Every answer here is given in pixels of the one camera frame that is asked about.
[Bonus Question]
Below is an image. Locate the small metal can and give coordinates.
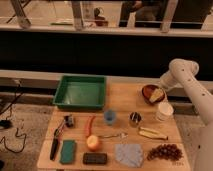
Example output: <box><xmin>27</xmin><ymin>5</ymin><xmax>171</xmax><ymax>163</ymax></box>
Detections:
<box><xmin>129</xmin><ymin>112</ymin><xmax>142</xmax><ymax>127</ymax></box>

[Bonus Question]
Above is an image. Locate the orange apple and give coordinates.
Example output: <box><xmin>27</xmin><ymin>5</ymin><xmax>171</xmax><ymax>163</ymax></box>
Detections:
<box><xmin>86</xmin><ymin>135</ymin><xmax>101</xmax><ymax>151</ymax></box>

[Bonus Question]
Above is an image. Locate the banana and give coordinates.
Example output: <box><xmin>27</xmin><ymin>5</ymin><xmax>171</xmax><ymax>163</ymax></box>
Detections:
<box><xmin>138</xmin><ymin>127</ymin><xmax>168</xmax><ymax>140</ymax></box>

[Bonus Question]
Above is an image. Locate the small black binder clip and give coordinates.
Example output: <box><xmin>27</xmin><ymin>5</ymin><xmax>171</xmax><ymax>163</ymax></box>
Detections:
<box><xmin>64</xmin><ymin>115</ymin><xmax>74</xmax><ymax>127</ymax></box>

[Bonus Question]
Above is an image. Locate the bunch of dark grapes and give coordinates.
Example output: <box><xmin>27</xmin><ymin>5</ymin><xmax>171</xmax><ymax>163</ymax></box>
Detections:
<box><xmin>147</xmin><ymin>144</ymin><xmax>182</xmax><ymax>161</ymax></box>

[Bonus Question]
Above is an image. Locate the blue plastic cup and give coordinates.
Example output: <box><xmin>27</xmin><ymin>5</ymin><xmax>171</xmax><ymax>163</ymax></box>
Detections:
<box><xmin>104</xmin><ymin>110</ymin><xmax>116</xmax><ymax>125</ymax></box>

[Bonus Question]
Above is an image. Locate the blue grey cloth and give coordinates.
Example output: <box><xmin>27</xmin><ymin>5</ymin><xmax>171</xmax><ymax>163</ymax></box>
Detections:
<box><xmin>115</xmin><ymin>144</ymin><xmax>143</xmax><ymax>168</ymax></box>

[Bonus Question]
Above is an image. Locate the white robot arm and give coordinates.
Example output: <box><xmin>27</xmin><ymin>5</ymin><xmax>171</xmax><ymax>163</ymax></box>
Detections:
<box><xmin>158</xmin><ymin>58</ymin><xmax>213</xmax><ymax>171</ymax></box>

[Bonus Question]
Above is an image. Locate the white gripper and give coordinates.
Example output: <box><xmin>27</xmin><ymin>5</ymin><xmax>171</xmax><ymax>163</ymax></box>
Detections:
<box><xmin>149</xmin><ymin>71</ymin><xmax>175</xmax><ymax>103</ymax></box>

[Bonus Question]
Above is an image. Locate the white paper bowl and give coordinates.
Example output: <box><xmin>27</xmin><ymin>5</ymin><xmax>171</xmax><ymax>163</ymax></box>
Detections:
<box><xmin>156</xmin><ymin>102</ymin><xmax>174</xmax><ymax>121</ymax></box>

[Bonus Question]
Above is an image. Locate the black handled knife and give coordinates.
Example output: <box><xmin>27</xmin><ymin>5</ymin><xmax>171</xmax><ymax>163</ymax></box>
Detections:
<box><xmin>50</xmin><ymin>138</ymin><xmax>60</xmax><ymax>161</ymax></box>

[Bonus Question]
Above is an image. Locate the green plastic tray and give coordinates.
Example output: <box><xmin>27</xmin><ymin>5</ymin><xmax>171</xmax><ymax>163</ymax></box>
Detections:
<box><xmin>53</xmin><ymin>75</ymin><xmax>106</xmax><ymax>110</ymax></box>

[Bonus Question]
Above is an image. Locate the green sponge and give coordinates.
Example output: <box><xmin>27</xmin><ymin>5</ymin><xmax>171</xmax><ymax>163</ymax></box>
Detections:
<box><xmin>60</xmin><ymin>140</ymin><xmax>76</xmax><ymax>164</ymax></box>

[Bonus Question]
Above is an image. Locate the orange carrot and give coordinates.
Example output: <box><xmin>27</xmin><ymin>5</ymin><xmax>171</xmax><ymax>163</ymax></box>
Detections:
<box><xmin>85</xmin><ymin>116</ymin><xmax>95</xmax><ymax>137</ymax></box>

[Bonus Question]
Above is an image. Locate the black cable on floor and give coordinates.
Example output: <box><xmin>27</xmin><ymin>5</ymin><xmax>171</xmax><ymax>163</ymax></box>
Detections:
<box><xmin>0</xmin><ymin>79</ymin><xmax>28</xmax><ymax>154</ymax></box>

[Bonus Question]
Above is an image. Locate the person in background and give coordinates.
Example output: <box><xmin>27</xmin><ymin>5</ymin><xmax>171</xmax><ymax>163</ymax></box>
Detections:
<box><xmin>119</xmin><ymin>0</ymin><xmax>163</xmax><ymax>28</ymax></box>

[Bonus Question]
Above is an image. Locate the dark red bowl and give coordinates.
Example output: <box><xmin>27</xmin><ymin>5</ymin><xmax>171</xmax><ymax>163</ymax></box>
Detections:
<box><xmin>142</xmin><ymin>84</ymin><xmax>165</xmax><ymax>105</ymax></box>

